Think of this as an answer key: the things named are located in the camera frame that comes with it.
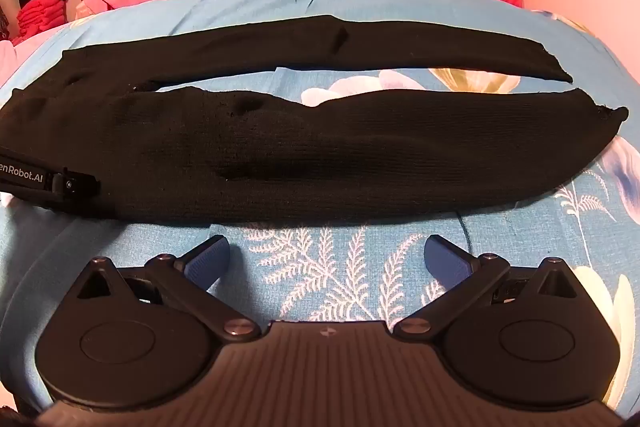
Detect blue floral blanket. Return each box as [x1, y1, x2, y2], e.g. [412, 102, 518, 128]
[0, 0, 640, 427]

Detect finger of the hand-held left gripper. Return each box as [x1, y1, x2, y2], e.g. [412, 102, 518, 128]
[52, 172, 101, 198]

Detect pink cloth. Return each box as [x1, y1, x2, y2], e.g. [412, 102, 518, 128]
[0, 41, 32, 75]

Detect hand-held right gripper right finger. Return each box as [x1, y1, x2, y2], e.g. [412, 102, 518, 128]
[392, 234, 578, 342]

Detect black pants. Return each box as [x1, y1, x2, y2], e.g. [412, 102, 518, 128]
[0, 14, 629, 228]

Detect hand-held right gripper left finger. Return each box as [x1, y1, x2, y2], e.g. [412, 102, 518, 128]
[75, 234, 262, 344]

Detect stack of red clothes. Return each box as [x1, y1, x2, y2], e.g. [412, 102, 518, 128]
[16, 0, 69, 40]

